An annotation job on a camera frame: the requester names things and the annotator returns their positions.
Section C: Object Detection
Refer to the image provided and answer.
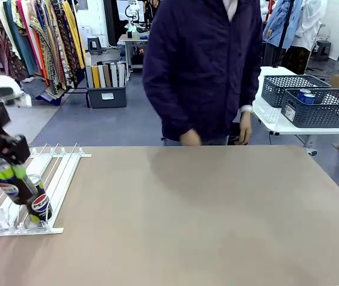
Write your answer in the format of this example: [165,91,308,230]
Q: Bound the black stand pole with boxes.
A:
[273,0,295,68]

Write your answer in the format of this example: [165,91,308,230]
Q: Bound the white side table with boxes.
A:
[251,66,339,150]

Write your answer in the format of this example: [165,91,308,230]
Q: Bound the person's right forearm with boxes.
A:
[145,89,197,142]

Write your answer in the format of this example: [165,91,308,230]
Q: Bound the person's left hand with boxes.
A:
[238,111,253,146]

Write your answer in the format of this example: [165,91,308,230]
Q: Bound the patterned multicolour hanging garments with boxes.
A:
[29,0,77,90]

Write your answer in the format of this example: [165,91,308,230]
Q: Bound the black Pepsi can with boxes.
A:
[26,174,53,224]
[0,162,24,206]

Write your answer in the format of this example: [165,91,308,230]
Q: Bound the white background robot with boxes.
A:
[124,0,142,33]

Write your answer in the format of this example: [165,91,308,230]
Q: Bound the person's left forearm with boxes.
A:
[237,56,264,108]

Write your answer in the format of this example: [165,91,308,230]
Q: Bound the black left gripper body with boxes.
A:
[0,132,32,167]

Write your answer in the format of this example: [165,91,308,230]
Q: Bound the grey board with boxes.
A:
[109,63,119,88]

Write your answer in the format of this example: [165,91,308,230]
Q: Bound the person in navy jacket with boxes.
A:
[141,0,264,147]

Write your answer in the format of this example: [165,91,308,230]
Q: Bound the yellow board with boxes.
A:
[91,65,101,89]

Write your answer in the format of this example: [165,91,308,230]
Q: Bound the grey plastic stool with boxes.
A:
[311,40,332,62]
[87,36,102,56]

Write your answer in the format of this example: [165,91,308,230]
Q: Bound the background work table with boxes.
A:
[117,29,151,74]

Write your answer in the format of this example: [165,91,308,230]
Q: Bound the white board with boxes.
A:
[116,62,126,87]
[97,64,107,88]

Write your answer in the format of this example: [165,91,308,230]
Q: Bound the white wire can dispenser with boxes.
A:
[0,142,93,238]

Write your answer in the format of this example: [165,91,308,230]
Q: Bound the dark grey lattice basket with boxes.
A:
[281,88,339,129]

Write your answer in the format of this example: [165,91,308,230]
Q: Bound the teal hanging garment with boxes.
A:
[4,0,39,77]

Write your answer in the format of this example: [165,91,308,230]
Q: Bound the yellow hanging garment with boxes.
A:
[61,0,86,69]

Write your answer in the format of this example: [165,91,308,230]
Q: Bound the blue-grey plastic lattice basket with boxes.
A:
[260,74,332,108]

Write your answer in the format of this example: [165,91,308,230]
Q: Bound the dark grey storage bin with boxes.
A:
[86,85,127,109]

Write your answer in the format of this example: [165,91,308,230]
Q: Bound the person's right hand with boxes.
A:
[179,128,203,147]

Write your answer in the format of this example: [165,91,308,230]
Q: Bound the brown board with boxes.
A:
[102,64,112,88]

